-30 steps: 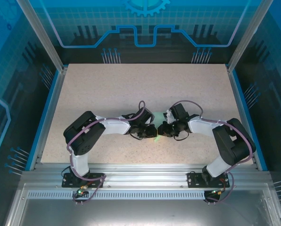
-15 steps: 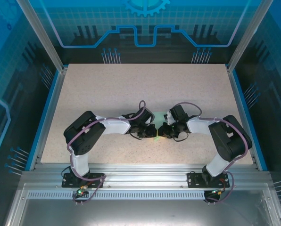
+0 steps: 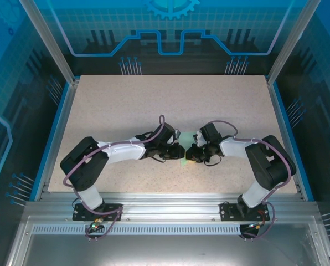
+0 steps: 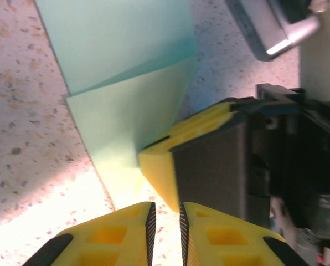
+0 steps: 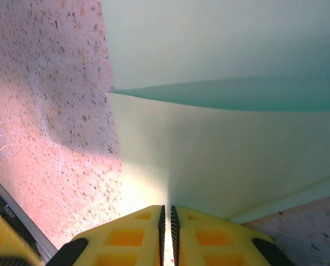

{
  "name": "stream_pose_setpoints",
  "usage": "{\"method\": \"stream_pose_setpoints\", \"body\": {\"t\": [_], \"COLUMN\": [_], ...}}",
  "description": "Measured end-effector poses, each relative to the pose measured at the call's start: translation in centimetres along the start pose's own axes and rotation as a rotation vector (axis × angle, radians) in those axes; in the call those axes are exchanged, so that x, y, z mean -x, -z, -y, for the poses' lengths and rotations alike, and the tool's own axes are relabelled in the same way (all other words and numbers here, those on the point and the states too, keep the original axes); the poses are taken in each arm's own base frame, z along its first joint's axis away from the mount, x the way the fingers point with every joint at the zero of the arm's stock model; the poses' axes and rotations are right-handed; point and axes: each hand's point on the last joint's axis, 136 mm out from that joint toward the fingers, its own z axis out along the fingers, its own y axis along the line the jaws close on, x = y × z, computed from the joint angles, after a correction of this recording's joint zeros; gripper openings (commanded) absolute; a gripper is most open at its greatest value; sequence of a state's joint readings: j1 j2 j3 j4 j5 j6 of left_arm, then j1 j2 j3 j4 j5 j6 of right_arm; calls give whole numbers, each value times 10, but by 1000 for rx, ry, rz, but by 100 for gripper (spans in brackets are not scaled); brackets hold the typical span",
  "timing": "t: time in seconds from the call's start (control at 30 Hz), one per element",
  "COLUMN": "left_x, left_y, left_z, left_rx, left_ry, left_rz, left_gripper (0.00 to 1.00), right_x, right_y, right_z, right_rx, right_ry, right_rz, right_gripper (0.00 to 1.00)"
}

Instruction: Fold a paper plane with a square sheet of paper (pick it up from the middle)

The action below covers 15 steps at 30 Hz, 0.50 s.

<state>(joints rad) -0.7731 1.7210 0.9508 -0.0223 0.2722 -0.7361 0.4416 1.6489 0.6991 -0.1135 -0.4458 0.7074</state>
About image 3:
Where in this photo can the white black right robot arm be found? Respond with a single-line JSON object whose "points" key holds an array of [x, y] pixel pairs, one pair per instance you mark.
{"points": [[270, 163]]}

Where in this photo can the light green paper sheet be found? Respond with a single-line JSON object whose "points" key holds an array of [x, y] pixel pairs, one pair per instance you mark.
{"points": [[186, 140]]}

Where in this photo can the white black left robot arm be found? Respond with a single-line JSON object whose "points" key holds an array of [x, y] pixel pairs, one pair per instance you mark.
{"points": [[84, 166]]}

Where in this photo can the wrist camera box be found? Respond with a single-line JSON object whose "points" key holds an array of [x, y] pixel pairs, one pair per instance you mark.
{"points": [[177, 133], [199, 139]]}

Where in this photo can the aluminium side rail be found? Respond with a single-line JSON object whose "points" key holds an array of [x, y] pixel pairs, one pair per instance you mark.
{"points": [[278, 110], [58, 138]]}

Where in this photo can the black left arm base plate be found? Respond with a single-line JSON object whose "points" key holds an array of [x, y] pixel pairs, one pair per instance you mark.
{"points": [[82, 213]]}

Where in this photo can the blue gear print panel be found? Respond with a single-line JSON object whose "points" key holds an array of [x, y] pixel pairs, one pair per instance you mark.
{"points": [[165, 27]]}

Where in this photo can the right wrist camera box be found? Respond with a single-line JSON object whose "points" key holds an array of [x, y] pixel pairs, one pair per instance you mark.
{"points": [[199, 139]]}

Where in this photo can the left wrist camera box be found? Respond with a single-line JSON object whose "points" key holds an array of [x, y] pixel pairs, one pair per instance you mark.
{"points": [[177, 133]]}

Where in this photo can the shiny metal sheet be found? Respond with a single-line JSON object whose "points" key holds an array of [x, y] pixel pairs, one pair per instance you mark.
{"points": [[165, 249]]}

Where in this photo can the aluminium frame post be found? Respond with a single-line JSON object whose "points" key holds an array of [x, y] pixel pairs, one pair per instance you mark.
{"points": [[52, 41], [291, 41]]}

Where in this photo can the blue circuit print panel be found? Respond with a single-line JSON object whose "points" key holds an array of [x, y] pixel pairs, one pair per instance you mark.
{"points": [[320, 83], [10, 83]]}

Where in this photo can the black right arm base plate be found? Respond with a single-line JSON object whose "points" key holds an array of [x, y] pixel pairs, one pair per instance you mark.
{"points": [[228, 212]]}

